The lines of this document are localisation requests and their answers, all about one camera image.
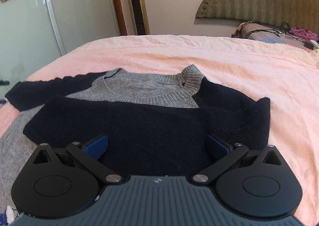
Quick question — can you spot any grey and navy knit sweater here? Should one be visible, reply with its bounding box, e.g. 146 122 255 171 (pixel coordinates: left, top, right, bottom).
1 65 270 218

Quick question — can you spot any pink bed sheet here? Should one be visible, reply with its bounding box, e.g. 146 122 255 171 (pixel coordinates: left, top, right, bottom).
1 35 318 225

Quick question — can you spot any magenta cloth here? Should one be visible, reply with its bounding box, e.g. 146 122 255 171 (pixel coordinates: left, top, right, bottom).
289 27 318 42

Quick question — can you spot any gold tower fan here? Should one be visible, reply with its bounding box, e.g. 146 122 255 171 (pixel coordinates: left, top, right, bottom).
128 0 150 35

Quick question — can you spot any brown wooden door frame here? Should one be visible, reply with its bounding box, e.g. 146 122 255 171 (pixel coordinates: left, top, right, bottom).
113 0 128 36

